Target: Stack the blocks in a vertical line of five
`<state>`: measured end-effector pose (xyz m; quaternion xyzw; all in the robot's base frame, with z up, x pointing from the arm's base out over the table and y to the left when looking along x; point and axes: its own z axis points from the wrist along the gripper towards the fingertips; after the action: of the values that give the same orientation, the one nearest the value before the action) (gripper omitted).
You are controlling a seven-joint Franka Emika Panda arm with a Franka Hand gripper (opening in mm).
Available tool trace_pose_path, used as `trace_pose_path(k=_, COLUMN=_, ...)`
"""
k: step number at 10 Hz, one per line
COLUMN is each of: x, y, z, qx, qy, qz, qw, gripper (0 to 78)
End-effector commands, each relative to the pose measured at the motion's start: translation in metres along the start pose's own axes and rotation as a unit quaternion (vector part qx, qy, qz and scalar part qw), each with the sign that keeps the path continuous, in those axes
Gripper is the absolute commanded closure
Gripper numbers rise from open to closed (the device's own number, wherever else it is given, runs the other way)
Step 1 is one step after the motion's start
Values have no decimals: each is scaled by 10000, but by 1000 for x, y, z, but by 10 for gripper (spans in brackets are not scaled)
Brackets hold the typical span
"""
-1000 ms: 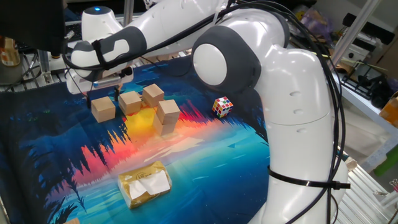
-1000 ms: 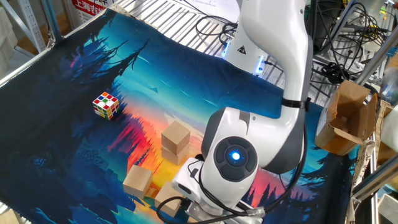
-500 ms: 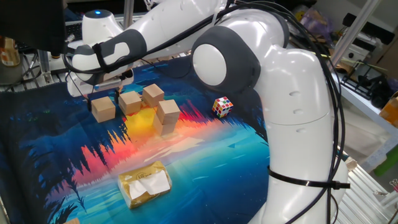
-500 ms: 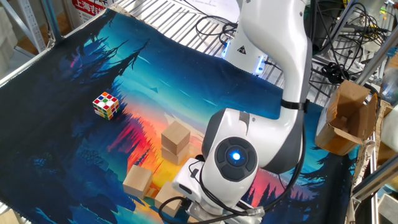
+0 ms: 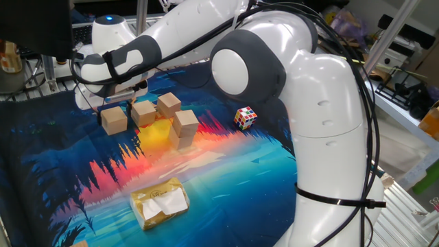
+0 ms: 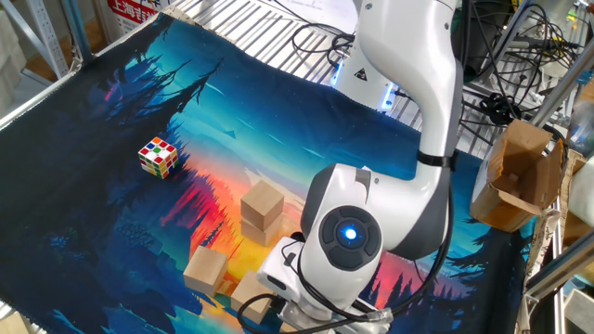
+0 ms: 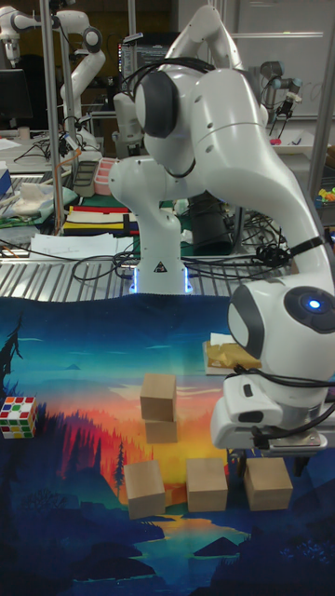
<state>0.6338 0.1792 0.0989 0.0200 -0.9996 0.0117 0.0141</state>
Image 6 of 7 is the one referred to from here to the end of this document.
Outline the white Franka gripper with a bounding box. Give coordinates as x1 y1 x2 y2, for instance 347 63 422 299
255 236 305 305

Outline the aluminium frame post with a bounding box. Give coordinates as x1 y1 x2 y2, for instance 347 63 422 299
528 44 594 130
489 0 535 71

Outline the light wooden cube block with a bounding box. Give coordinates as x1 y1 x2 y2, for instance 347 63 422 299
239 216 283 248
182 245 229 298
230 269 275 325
239 179 286 232

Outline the white plastic container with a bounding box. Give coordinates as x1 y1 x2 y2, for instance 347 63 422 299
570 157 594 228

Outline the black coiled cable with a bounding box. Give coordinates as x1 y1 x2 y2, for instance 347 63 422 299
479 91 520 126

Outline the open cardboard box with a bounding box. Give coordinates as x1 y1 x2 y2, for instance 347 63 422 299
469 119 566 234

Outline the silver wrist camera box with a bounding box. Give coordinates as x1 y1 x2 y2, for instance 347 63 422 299
278 302 333 334

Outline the clear plastic bottle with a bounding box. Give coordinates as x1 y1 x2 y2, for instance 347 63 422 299
568 99 594 157

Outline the red sign with white characters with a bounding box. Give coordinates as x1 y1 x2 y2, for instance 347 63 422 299
107 0 159 36

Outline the blue metal post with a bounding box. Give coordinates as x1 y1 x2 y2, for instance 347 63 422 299
62 0 93 57

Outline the colourful Rubik's cube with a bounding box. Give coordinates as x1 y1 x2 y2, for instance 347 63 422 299
137 135 180 180

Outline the black fabric bag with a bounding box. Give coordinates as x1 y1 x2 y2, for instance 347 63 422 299
452 0 514 84

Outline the white perforated rack post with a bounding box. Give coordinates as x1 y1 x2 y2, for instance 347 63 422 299
0 0 71 80

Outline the sunset forest printed cloth mat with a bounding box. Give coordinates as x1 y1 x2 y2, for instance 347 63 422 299
0 11 535 334

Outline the aluminium frame bar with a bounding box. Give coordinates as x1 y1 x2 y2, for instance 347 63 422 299
523 234 594 302

